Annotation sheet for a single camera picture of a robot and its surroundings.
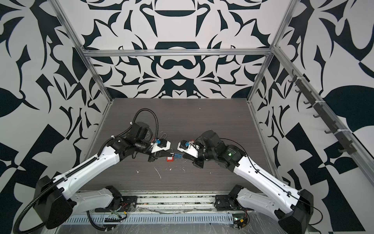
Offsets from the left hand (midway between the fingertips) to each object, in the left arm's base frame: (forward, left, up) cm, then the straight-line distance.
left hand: (172, 150), depth 71 cm
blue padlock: (-3, -3, +1) cm, 4 cm away
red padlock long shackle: (+4, +3, -20) cm, 21 cm away
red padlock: (-1, +3, +14) cm, 14 cm away
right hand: (-2, -6, +1) cm, 7 cm away
